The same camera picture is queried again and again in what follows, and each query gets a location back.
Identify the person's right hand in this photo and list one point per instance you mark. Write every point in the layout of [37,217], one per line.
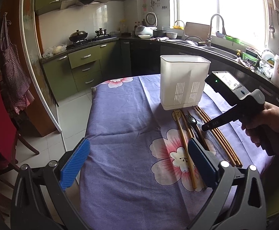
[269,116]

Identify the light bamboo chopstick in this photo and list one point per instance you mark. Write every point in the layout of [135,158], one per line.
[190,162]

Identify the white bowl on counter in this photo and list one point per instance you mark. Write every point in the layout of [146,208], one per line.
[171,35]

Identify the small steel pot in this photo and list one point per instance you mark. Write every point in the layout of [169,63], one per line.
[101,32]

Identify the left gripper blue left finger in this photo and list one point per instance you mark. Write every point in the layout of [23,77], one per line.
[74,163]

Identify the wooden cutting board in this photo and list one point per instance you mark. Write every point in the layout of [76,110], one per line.
[197,29]

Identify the green drawer cabinet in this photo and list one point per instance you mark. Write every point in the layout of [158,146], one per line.
[86,69]

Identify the purple floral tablecloth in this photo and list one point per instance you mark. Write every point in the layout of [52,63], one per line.
[136,175]

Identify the white plastic utensil holder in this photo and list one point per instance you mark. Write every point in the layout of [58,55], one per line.
[182,80]

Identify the reddish brown chopstick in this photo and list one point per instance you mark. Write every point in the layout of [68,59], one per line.
[216,136]

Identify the brown wooden chopstick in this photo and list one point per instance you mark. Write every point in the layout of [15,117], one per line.
[191,135]

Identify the black plastic fork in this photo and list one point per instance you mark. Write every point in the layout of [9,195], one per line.
[188,122]

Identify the checkered apron hanging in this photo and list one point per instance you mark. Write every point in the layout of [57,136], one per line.
[17,81]

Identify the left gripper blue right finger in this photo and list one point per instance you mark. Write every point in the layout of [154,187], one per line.
[205,162]

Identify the black wok with lid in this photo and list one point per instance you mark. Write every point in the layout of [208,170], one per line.
[79,35]

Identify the stainless steel sink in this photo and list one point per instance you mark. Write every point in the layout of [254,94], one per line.
[221,52]

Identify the white rice cooker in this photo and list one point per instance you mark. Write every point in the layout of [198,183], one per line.
[144,30]

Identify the chrome kitchen faucet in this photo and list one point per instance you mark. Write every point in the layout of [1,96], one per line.
[219,21]

